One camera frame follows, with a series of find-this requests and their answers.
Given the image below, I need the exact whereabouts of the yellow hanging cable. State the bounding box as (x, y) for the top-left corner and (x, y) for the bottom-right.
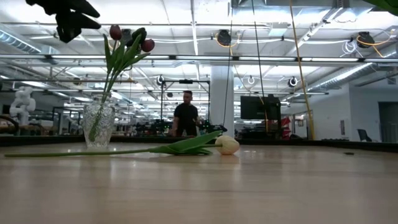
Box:
(289, 0), (316, 141)

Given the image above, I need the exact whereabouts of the black metal table frame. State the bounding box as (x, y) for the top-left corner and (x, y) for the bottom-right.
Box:
(0, 134), (398, 154)

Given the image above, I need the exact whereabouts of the clear cut-glass vase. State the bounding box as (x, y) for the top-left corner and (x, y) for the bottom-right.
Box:
(82, 100), (116, 148)

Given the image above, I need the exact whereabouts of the white building pillar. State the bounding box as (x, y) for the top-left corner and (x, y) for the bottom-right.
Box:
(210, 65), (235, 139)

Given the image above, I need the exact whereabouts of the black background rig frame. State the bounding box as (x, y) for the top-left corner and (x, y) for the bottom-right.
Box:
(160, 79), (211, 138)

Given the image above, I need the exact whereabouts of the red artificial tulip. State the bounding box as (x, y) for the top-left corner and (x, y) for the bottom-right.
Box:
(88, 39), (156, 142)

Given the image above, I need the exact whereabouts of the black hanging cable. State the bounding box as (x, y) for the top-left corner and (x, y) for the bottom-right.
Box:
(251, 0), (269, 135)

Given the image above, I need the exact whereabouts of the black office chair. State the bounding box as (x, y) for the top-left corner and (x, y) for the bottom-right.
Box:
(356, 128), (373, 142)

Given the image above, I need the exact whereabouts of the black monitor on stand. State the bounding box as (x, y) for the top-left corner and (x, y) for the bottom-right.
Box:
(239, 94), (282, 121)

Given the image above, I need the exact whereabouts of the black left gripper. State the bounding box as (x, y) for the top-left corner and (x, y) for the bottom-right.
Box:
(26, 0), (102, 44)

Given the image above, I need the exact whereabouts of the dark maroon artificial tulip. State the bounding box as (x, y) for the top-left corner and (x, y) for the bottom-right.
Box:
(88, 24), (123, 142)

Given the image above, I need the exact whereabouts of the person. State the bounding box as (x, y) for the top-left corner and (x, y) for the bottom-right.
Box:
(169, 90), (200, 138)

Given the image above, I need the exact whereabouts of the red storage stack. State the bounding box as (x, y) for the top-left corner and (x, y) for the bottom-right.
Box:
(279, 116), (294, 140)

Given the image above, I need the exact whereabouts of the long ceiling light bar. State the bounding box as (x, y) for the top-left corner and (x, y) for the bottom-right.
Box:
(0, 53), (398, 63)

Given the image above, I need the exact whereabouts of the cream artificial tulip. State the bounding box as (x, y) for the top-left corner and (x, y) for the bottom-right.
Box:
(3, 130), (241, 158)

